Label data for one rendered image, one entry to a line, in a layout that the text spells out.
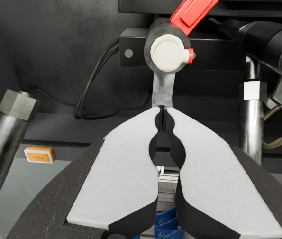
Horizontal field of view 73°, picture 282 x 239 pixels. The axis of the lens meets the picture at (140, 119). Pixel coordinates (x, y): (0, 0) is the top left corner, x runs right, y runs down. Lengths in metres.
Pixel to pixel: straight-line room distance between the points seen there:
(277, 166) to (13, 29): 0.58
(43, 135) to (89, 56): 0.19
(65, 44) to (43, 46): 0.05
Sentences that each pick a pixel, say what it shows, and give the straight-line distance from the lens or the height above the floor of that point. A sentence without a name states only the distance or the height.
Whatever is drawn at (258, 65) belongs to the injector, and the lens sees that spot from 0.19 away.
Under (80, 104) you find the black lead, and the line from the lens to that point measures 0.25.
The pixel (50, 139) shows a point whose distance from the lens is 0.43.
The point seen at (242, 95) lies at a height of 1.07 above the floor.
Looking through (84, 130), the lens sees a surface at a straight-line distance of 0.44.
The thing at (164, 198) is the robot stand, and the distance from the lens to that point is 0.85.
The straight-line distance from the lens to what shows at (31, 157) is 0.44.
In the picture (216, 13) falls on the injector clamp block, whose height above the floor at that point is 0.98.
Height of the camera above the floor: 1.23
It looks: 58 degrees down
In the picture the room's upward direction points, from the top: 174 degrees counter-clockwise
